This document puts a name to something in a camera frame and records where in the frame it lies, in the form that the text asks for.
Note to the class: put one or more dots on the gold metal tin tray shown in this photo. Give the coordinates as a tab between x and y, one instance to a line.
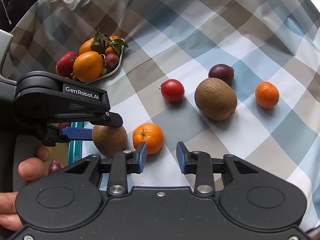
73	148

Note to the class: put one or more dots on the dark purple plum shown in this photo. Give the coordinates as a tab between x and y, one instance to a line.
223	72

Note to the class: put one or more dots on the large front orange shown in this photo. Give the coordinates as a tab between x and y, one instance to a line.
88	66

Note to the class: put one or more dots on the plum on plate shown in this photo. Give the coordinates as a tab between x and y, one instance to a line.
111	61

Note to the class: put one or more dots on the large back orange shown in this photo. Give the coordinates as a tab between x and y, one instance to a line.
90	45

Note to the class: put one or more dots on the light green fruit plate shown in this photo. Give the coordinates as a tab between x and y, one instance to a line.
109	70

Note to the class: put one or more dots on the red tomato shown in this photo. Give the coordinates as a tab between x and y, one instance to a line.
172	90
64	125

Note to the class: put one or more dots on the small mandarin with leaves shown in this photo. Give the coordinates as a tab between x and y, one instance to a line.
110	50

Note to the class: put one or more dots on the red apple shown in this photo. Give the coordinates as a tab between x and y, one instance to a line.
64	67

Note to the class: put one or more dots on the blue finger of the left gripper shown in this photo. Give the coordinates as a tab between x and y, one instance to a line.
109	119
74	133

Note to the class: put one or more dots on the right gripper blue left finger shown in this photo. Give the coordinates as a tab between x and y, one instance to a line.
124	163

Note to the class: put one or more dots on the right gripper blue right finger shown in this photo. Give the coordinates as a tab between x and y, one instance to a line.
200	164

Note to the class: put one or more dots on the checkered blue brown tablecloth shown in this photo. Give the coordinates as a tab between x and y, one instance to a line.
262	40

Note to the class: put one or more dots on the large brown kiwi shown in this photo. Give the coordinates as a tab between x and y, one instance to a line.
215	99

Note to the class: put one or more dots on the large orange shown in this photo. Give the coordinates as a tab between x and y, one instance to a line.
88	66
90	45

